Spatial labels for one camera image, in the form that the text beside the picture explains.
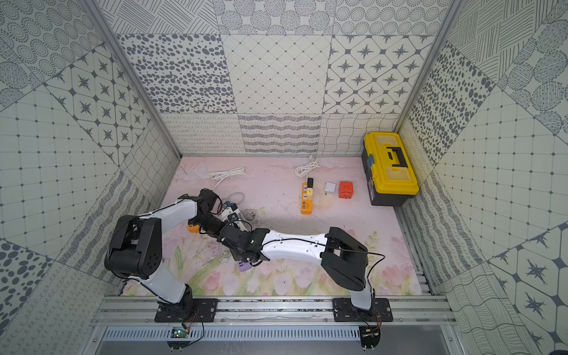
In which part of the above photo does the large orange power strip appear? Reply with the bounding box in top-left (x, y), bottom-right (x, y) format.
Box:
top-left (187, 225), bottom-right (201, 234)

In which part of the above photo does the purple power strip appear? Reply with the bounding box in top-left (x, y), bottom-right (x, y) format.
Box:
top-left (238, 261), bottom-right (252, 272)

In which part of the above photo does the white charger plug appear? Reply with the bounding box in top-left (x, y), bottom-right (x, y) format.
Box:
top-left (324, 182), bottom-right (337, 195)

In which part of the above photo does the red cube adapter plug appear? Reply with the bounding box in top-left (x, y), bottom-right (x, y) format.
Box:
top-left (339, 181), bottom-right (354, 200)

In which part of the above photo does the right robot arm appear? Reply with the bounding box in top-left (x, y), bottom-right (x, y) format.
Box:
top-left (217, 225), bottom-right (374, 311)

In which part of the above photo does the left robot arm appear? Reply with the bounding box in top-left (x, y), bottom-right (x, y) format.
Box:
top-left (104, 189), bottom-right (223, 314)

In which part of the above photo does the small orange power strip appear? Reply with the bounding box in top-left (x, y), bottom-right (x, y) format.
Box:
top-left (300, 183), bottom-right (313, 215)

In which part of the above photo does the yellow black toolbox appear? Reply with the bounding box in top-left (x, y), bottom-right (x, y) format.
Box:
top-left (362, 132), bottom-right (419, 207)

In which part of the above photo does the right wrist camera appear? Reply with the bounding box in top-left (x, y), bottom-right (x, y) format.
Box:
top-left (226, 213), bottom-right (245, 230)

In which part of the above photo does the grey coiled cable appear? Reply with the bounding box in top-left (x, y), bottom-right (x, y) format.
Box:
top-left (220, 191), bottom-right (258, 222)

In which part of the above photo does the white strip cable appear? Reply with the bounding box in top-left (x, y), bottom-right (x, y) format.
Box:
top-left (207, 166), bottom-right (248, 187)

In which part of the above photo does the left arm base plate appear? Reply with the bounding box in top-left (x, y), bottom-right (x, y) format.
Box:
top-left (154, 298), bottom-right (219, 323)

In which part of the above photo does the white coiled cable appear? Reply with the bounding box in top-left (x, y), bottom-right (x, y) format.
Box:
top-left (294, 154), bottom-right (321, 178)

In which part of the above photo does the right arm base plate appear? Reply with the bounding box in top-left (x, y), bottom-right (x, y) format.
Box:
top-left (332, 297), bottom-right (393, 323)

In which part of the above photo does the aluminium mounting rail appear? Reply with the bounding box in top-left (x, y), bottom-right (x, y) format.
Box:
top-left (91, 295), bottom-right (457, 326)

